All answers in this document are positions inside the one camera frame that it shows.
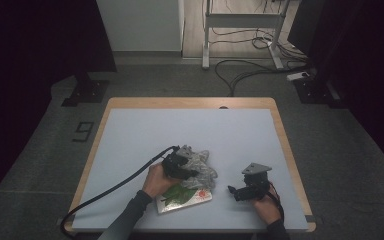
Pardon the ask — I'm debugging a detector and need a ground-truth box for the person's left hand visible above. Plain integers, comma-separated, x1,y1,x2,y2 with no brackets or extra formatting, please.
142,163,183,200

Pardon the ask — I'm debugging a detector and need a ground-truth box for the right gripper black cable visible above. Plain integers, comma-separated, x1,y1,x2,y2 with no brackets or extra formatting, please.
268,181,285,221

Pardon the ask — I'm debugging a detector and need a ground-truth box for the person's right hand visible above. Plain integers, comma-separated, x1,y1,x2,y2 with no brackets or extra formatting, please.
251,184,283,225

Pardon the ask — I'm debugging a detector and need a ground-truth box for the grey fluffy cloth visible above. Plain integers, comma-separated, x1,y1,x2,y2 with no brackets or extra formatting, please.
178,144,219,190

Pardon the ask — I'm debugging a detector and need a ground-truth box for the tangle of floor cables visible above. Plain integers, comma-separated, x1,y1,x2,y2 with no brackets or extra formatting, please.
209,26,309,63

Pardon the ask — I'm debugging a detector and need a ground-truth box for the black stand base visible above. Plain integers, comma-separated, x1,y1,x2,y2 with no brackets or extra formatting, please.
293,78,343,109
61,79,110,108

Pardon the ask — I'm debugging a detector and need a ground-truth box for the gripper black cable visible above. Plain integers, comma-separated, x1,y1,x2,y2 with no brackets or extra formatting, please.
60,145,180,239
268,181,285,221

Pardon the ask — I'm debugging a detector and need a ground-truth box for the white power strip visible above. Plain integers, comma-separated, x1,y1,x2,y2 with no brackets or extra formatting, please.
286,71,311,82

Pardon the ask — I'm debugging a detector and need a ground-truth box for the white caterpillar picture book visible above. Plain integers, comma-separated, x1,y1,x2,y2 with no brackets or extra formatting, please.
155,183,214,215

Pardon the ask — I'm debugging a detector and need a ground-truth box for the white cabinet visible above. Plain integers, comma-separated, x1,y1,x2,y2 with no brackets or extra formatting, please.
95,0,185,53

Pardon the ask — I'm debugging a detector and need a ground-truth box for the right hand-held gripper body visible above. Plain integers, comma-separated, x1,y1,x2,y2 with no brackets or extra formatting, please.
241,162,273,201

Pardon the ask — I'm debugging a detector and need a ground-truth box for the dark curtain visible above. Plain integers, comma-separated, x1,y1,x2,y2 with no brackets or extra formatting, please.
308,0,384,181
0,0,118,214

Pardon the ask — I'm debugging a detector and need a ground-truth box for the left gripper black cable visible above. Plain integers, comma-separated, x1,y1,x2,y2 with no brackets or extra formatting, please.
60,145,180,239

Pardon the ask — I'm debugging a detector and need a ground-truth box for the pale blue table mat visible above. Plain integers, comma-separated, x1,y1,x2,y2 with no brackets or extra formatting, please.
71,108,309,232

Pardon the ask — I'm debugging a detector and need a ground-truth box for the white metal desk frame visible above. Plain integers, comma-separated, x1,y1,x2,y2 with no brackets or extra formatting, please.
201,0,291,70

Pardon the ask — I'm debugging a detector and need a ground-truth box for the black looped floor cable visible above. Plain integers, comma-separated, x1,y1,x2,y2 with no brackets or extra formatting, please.
214,59,311,98

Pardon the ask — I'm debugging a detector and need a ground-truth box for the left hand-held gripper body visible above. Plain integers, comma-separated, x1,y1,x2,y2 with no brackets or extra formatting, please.
161,144,194,179

